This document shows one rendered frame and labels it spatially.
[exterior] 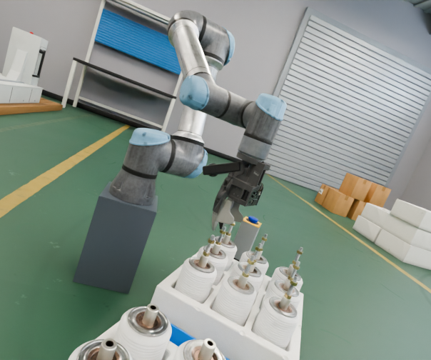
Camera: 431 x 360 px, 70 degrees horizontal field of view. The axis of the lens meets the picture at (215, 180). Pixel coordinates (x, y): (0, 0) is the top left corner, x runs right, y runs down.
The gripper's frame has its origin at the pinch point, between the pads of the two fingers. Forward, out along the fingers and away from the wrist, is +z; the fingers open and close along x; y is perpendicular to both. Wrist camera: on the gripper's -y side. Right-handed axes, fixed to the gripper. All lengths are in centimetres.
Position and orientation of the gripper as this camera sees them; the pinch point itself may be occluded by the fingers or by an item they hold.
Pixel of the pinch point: (216, 223)
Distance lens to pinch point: 82.8
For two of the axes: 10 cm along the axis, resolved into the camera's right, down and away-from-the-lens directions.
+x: 5.1, 0.3, 8.6
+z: -3.5, 9.2, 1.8
